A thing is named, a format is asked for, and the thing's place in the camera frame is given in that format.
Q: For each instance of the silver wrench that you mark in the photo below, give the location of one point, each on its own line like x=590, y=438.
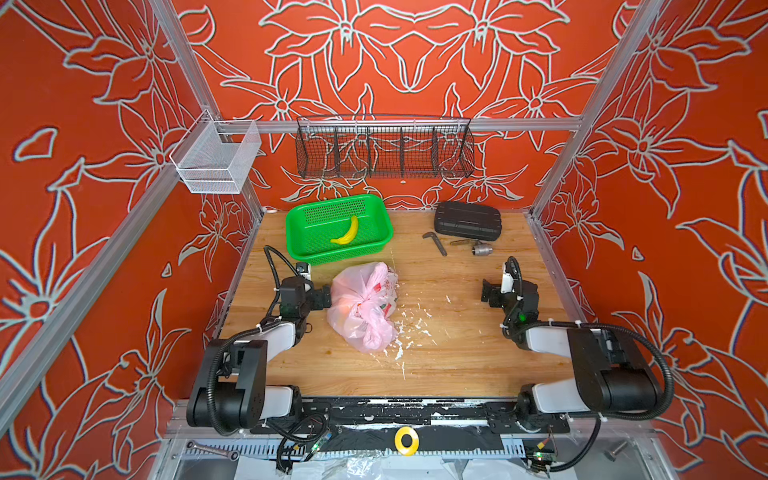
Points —
x=231, y=455

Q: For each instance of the white mesh wall basket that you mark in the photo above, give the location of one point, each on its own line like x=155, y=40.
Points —
x=211, y=159

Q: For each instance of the black wire wall basket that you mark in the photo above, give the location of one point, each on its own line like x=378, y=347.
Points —
x=384, y=146

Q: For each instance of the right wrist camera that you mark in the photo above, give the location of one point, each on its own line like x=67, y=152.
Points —
x=507, y=283

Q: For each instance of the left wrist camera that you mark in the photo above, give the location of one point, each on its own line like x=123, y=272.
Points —
x=304, y=270

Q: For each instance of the yellow banana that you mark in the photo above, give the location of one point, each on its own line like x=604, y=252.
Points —
x=350, y=234

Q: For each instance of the pink plastic bag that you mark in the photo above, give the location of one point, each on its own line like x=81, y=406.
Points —
x=363, y=299

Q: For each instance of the metal drill chuck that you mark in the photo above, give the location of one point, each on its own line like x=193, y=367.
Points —
x=477, y=247

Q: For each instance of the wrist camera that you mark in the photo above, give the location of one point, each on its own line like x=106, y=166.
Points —
x=507, y=283
x=304, y=270

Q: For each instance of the yellow tape roll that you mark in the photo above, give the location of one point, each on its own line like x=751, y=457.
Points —
x=406, y=441

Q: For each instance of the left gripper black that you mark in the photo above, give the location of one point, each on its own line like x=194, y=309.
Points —
x=321, y=297

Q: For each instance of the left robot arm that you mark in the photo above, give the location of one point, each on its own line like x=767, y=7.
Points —
x=230, y=392

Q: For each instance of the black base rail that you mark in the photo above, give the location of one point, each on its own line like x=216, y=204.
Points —
x=495, y=413

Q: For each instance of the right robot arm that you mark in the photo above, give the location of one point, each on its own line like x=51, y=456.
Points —
x=617, y=372

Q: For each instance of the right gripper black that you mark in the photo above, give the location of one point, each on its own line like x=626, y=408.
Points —
x=492, y=291

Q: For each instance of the green plastic basket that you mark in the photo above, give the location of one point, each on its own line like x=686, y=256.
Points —
x=310, y=227

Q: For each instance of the black tool case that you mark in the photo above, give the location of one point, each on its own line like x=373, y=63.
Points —
x=465, y=220

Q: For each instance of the black hex key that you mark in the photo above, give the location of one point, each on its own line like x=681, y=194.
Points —
x=437, y=242

